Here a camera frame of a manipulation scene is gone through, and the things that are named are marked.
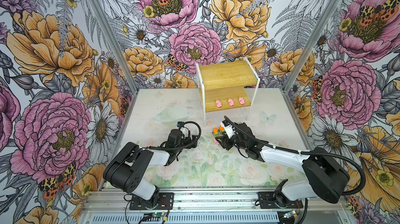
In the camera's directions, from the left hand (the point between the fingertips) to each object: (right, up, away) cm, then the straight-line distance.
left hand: (191, 140), depth 94 cm
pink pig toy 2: (+16, +21, -4) cm, 27 cm away
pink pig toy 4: (+30, +23, -2) cm, 38 cm away
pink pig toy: (+14, +1, -10) cm, 17 cm away
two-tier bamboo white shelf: (+17, +31, -16) cm, 38 cm away
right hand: (+17, +2, -8) cm, 19 cm away
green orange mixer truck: (+14, +4, +2) cm, 15 cm away
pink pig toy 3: (+23, +22, -2) cm, 32 cm away
